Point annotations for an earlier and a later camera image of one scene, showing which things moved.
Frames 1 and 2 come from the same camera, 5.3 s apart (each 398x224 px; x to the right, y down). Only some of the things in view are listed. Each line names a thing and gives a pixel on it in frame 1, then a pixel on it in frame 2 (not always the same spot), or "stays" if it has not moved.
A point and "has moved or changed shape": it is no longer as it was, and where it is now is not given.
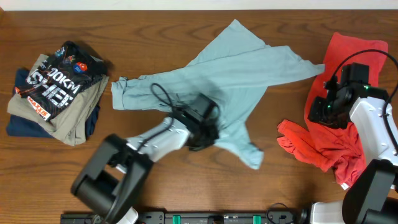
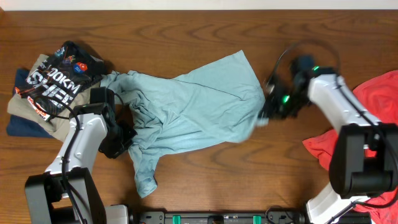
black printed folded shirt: x=60 y=78 stays
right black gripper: x=315 y=114 -> x=272 y=110
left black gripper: x=213 y=126 -> x=114 y=147
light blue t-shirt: x=231 y=76 has moved or changed shape
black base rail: x=198 y=218 stays
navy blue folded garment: x=20 y=127 stays
